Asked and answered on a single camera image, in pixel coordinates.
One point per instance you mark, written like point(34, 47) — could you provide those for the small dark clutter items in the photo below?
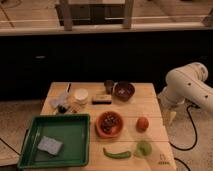
point(68, 109)

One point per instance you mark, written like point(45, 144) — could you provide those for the white round container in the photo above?
point(81, 96)

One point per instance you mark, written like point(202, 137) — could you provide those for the white wooden chair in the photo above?
point(94, 14)

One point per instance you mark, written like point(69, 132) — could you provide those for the clear plastic bag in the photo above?
point(60, 100)

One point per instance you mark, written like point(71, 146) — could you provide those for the small dark cup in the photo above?
point(109, 85)

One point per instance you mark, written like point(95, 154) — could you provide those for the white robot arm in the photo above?
point(185, 83)

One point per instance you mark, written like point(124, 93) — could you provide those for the red orange apple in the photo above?
point(142, 124)

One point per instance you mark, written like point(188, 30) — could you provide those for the green plastic tray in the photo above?
point(72, 130)

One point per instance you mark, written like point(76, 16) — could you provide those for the green chili pepper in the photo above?
point(121, 155)

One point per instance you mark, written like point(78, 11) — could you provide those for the blue grey sponge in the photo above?
point(50, 145)

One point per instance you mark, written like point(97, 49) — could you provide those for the green paper cup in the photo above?
point(143, 149)

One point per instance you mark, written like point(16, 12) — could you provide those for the orange bowl with nuts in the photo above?
point(109, 124)

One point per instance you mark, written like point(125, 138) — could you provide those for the dark brown bowl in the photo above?
point(124, 90)

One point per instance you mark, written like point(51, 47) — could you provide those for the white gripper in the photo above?
point(169, 103)

